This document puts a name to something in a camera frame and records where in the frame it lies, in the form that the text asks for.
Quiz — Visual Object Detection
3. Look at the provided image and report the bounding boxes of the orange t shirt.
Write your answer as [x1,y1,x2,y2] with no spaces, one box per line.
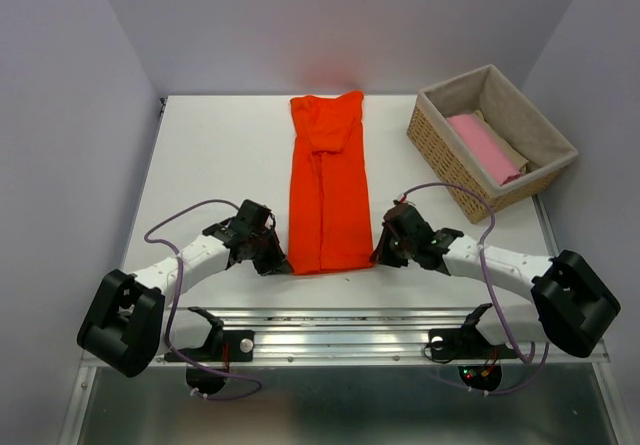
[288,91,373,275]

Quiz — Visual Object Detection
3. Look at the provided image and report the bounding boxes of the wicker basket with liner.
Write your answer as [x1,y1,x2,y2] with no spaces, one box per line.
[407,65,578,223]

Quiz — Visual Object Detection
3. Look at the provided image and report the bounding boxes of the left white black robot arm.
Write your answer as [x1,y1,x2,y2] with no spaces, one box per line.
[76,200,293,377]

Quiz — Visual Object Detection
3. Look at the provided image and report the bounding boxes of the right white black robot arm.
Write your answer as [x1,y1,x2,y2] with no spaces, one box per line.
[371,203,621,358]

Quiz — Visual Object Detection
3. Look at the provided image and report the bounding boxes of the pink rolled t shirt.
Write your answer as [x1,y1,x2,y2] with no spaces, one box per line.
[447,114,521,185]

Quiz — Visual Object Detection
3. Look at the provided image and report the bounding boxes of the beige rolled t shirt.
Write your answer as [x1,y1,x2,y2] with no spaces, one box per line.
[473,110,529,175]

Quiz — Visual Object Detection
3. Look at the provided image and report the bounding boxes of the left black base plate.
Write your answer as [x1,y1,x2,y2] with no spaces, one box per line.
[180,329,255,363]

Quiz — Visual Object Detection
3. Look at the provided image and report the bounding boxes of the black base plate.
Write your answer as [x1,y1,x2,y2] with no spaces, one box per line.
[180,329,255,363]
[425,328,516,363]

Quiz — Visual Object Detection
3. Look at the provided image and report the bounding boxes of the aluminium mounting rail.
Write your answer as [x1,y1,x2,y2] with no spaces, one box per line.
[82,307,611,366]

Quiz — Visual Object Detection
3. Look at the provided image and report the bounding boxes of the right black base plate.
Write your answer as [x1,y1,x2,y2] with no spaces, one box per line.
[425,328,516,363]

